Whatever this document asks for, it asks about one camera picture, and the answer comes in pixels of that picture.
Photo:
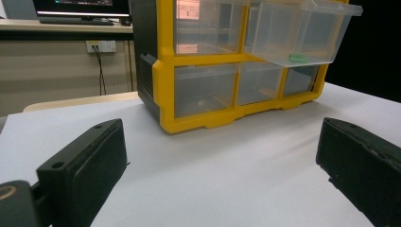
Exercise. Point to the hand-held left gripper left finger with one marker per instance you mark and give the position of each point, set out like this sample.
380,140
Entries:
85,170

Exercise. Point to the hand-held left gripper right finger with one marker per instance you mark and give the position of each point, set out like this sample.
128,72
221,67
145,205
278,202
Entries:
362,164

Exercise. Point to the small green piece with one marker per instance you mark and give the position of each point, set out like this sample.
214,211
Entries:
298,58

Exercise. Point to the small clear plastic drawer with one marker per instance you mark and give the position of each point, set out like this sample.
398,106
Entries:
299,80

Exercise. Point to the yellow black drawer cabinet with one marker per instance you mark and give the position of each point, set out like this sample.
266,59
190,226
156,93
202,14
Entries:
164,82

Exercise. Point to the medium clear plastic drawer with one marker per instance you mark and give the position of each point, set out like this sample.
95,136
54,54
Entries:
258,82

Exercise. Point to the white table sheet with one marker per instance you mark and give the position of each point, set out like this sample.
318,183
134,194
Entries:
220,173

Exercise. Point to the large clear plastic drawer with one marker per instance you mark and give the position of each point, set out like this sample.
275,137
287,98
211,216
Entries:
201,88

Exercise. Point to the beige office desk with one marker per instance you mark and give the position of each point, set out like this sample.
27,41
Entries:
63,28

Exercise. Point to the black keyboard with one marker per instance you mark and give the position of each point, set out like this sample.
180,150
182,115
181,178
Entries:
75,21

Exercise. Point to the black computer mouse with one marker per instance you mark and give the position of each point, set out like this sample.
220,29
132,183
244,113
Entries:
126,22

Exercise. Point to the black computer monitor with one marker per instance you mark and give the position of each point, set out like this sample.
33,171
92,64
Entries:
78,8

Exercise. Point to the closed clear square drawer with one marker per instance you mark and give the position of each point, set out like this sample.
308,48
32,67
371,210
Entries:
208,34

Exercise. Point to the white wall socket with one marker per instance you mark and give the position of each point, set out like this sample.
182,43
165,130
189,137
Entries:
105,46

